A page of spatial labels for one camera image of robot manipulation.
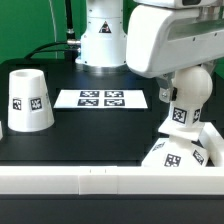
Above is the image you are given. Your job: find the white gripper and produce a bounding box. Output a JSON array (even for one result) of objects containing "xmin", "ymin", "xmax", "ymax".
[{"xmin": 126, "ymin": 0, "xmax": 224, "ymax": 102}]

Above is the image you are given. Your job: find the white lamp bulb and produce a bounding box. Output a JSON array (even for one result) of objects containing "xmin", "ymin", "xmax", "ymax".
[{"xmin": 169, "ymin": 66, "xmax": 213, "ymax": 128}]

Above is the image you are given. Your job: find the white lamp base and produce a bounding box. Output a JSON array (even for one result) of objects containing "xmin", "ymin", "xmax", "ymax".
[{"xmin": 141, "ymin": 121, "xmax": 209, "ymax": 168}]

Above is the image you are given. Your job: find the white lamp shade cone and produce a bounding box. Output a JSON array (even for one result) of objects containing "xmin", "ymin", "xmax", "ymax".
[{"xmin": 8, "ymin": 69, "xmax": 54, "ymax": 132}]

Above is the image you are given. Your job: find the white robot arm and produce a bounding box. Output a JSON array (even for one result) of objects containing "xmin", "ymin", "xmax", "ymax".
[{"xmin": 77, "ymin": 0, "xmax": 224, "ymax": 102}]

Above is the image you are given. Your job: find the white marker tag sheet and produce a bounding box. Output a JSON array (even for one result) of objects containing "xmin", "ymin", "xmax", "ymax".
[{"xmin": 54, "ymin": 90, "xmax": 148, "ymax": 109}]

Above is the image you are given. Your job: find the white front fence rail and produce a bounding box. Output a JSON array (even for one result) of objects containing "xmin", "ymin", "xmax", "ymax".
[{"xmin": 0, "ymin": 166, "xmax": 224, "ymax": 195}]

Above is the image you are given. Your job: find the white left fence rail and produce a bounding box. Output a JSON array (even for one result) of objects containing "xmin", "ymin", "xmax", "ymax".
[{"xmin": 0, "ymin": 121, "xmax": 3, "ymax": 141}]

